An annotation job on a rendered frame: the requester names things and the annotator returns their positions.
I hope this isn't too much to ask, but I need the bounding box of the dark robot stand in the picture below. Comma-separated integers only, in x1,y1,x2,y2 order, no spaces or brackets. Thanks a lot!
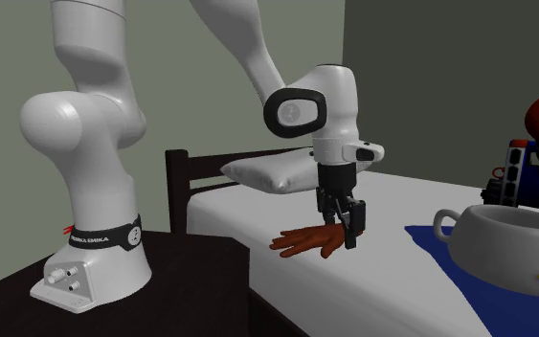
0,230,252,337

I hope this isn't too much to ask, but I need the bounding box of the red-brown glove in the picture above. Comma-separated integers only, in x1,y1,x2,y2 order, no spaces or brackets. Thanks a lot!
269,223,365,259

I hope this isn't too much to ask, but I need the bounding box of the white bed with dark headboard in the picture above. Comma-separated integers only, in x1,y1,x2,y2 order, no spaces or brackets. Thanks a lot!
165,146,539,337

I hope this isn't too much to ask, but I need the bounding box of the blue cloth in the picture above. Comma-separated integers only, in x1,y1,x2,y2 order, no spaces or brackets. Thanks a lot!
404,225,539,337

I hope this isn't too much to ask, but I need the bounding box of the white pot with handle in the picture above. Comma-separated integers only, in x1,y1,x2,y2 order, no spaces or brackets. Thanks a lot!
433,204,539,299

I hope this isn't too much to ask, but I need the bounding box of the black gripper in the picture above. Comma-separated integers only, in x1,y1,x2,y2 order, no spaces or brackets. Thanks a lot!
316,161,368,251

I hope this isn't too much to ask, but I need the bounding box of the white pillow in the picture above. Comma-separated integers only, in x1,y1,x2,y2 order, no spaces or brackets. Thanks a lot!
219,147,327,195

